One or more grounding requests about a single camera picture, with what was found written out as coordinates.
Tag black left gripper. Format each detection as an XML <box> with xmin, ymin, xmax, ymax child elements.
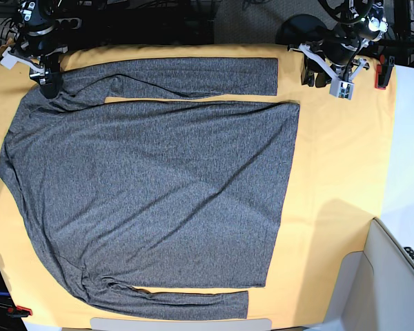
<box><xmin>301</xmin><ymin>32</ymin><xmax>362</xmax><ymax>88</ymax></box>

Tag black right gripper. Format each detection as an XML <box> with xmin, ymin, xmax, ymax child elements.
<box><xmin>20</xmin><ymin>30</ymin><xmax>68</xmax><ymax>99</ymax></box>

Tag grey long-sleeve T-shirt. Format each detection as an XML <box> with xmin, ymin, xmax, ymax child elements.
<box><xmin>0</xmin><ymin>58</ymin><xmax>299</xmax><ymax>321</ymax></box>

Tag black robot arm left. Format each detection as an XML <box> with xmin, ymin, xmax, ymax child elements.
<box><xmin>299</xmin><ymin>1</ymin><xmax>388</xmax><ymax>97</ymax></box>

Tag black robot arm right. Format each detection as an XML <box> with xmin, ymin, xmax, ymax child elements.
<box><xmin>15</xmin><ymin>0</ymin><xmax>68</xmax><ymax>99</ymax></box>

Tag black round chair base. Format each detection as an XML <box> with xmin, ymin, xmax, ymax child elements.
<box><xmin>275</xmin><ymin>14</ymin><xmax>330</xmax><ymax>46</ymax></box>

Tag black power strip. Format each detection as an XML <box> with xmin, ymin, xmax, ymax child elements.
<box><xmin>56</xmin><ymin>17</ymin><xmax>82</xmax><ymax>30</ymax></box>

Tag red black clamp right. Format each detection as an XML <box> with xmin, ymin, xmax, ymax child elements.
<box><xmin>375</xmin><ymin>55</ymin><xmax>395</xmax><ymax>90</ymax></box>

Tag red black clamp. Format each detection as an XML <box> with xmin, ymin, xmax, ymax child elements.
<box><xmin>6</xmin><ymin>305</ymin><xmax>32</xmax><ymax>318</ymax></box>
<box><xmin>375</xmin><ymin>55</ymin><xmax>395</xmax><ymax>90</ymax></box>

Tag white plastic bin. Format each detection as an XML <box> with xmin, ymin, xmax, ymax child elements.
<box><xmin>321</xmin><ymin>219</ymin><xmax>414</xmax><ymax>330</ymax></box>

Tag red black clamp left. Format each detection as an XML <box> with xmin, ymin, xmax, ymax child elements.
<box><xmin>6</xmin><ymin>305</ymin><xmax>32</xmax><ymax>318</ymax></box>

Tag grey tray edge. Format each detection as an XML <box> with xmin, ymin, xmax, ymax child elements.
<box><xmin>90</xmin><ymin>318</ymin><xmax>272</xmax><ymax>331</ymax></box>

